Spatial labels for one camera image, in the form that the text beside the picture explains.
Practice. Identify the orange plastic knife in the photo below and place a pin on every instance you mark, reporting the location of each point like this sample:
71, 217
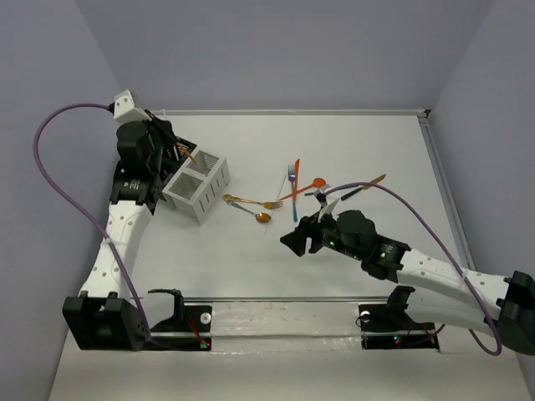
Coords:
296, 174

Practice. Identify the iridescent blue purple fork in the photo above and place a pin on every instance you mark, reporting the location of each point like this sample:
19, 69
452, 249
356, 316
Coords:
292, 180

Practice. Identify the iridescent metal spoon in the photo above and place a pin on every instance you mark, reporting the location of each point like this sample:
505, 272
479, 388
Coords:
260, 217

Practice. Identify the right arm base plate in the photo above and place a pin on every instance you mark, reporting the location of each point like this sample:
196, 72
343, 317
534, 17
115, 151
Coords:
397, 334

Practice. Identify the metal rail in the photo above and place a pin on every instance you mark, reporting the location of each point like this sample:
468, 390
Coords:
348, 299
410, 112

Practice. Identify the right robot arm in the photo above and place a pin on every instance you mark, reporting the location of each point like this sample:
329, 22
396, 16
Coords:
427, 291

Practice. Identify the orange plastic spoon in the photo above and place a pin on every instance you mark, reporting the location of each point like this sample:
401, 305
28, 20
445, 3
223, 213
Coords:
316, 184

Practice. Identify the black utensil container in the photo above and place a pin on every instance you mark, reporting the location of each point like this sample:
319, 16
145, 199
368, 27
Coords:
175, 157

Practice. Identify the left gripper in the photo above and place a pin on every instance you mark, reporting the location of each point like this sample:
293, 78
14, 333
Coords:
170, 149

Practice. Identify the gold ornate fork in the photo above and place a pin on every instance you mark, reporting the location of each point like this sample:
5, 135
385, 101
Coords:
269, 205

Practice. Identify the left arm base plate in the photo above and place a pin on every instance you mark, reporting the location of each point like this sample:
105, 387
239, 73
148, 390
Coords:
190, 334

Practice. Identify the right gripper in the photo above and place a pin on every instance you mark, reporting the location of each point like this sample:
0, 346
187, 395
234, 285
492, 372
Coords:
297, 240

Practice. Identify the metal rail front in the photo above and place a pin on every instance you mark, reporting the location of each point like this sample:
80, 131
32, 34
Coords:
348, 299

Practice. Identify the orange chopstick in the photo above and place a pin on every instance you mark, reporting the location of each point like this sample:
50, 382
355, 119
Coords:
186, 152

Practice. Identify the gold knife black handle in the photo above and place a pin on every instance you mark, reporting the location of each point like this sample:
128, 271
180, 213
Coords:
362, 187

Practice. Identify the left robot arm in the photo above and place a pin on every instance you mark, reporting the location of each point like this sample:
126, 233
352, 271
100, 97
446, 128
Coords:
107, 314

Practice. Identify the metal rail back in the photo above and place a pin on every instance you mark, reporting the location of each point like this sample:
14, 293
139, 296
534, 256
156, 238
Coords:
410, 112

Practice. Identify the white utensil container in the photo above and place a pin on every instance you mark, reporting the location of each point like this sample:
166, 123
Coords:
198, 185

